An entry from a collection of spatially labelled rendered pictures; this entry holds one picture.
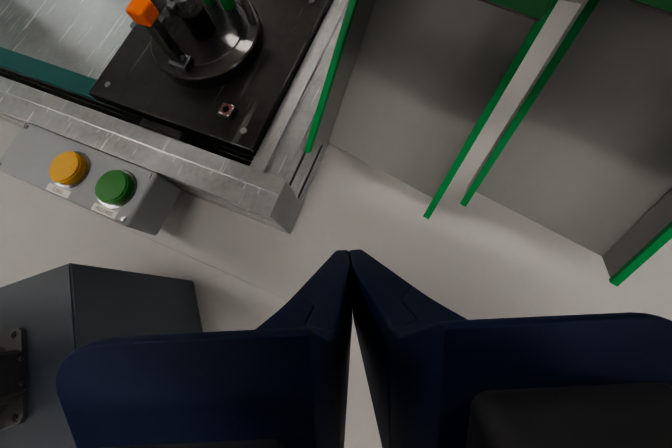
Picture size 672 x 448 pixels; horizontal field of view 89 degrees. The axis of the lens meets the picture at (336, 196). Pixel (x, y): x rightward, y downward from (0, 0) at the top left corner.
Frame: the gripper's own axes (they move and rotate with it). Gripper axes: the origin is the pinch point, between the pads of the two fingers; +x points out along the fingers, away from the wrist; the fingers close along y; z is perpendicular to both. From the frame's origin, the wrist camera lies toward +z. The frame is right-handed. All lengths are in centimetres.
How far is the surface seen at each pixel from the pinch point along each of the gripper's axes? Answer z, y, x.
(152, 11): 13.2, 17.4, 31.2
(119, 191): -4.8, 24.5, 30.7
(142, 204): -6.6, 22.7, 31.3
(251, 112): 3.0, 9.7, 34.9
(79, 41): 14, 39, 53
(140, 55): 10.4, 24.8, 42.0
